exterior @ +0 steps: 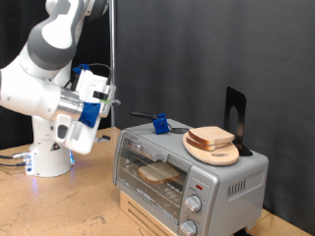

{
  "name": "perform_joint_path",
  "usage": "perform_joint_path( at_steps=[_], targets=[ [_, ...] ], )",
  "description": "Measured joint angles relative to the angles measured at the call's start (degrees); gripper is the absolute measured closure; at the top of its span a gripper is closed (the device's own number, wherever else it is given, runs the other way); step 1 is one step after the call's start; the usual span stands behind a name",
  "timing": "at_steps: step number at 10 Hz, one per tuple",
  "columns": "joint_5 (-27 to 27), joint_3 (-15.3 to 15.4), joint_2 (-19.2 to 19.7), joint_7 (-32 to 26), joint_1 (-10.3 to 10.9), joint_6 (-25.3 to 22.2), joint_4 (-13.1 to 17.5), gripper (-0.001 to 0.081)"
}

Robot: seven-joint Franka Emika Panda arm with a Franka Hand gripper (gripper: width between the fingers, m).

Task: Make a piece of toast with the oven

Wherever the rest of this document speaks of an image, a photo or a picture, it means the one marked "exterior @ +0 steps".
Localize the white bread slice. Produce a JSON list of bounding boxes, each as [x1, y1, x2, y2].
[[137, 160, 181, 185], [187, 126, 236, 147], [185, 136, 231, 152]]

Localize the silver oven knob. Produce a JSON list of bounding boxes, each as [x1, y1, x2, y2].
[[179, 219, 198, 236], [184, 195, 203, 213]]

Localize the wire oven rack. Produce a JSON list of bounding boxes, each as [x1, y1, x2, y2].
[[117, 153, 188, 220]]

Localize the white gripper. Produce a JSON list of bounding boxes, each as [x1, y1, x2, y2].
[[63, 69, 122, 155]]

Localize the wooden crate under oven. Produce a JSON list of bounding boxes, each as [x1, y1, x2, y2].
[[119, 190, 178, 236]]

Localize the black metal bookend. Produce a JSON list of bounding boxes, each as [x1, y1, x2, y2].
[[223, 86, 254, 157]]

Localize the grey backdrop cloth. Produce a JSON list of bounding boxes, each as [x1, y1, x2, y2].
[[114, 0, 315, 235]]

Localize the vertical metal pole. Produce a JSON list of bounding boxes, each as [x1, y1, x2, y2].
[[108, 0, 116, 128]]

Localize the cable with silver connector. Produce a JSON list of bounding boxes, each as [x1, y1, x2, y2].
[[0, 150, 32, 161]]

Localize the oval wooden cutting board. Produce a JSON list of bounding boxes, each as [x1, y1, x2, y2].
[[181, 135, 240, 167]]

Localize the black base cable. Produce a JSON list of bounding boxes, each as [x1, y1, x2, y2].
[[0, 160, 28, 168]]

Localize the glass oven door with handle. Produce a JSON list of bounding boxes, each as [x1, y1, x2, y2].
[[113, 129, 193, 228]]

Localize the silver toaster oven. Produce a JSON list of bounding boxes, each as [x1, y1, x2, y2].
[[112, 118, 270, 236]]

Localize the black spatula with blue block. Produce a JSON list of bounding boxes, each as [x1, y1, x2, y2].
[[130, 110, 191, 135]]

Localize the black curtain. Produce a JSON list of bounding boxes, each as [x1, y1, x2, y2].
[[0, 0, 114, 150]]

